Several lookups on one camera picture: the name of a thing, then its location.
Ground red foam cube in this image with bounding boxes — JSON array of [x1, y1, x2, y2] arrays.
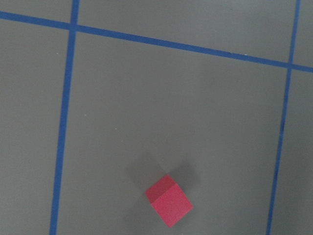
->
[[145, 174, 193, 228]]

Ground brown paper table mat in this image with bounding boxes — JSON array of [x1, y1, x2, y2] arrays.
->
[[0, 0, 313, 235]]

